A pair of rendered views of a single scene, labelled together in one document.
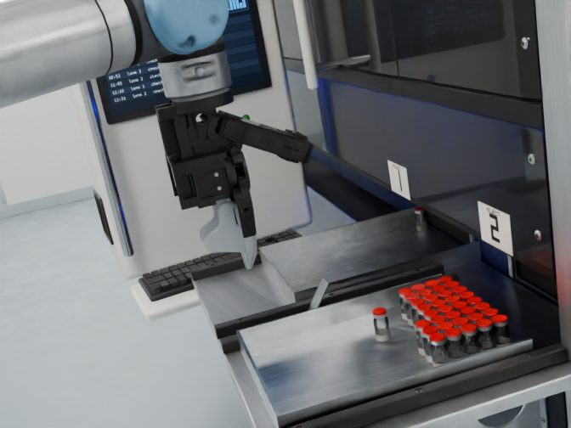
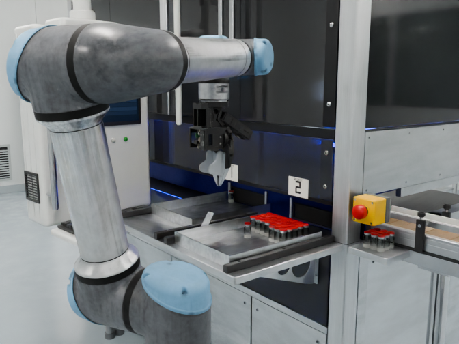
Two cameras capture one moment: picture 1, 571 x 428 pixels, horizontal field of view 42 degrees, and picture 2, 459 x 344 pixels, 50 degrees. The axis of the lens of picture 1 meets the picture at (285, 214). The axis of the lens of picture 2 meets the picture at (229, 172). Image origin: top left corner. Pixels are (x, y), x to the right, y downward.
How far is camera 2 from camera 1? 0.64 m
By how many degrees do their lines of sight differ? 27
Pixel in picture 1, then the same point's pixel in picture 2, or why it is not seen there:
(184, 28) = (266, 65)
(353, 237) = (196, 203)
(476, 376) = (304, 244)
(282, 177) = (139, 175)
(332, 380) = (235, 250)
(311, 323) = (207, 231)
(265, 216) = (128, 196)
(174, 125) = (203, 112)
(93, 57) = (240, 67)
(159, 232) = not seen: hidden behind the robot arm
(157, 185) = not seen: hidden behind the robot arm
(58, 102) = not seen: outside the picture
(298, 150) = (248, 133)
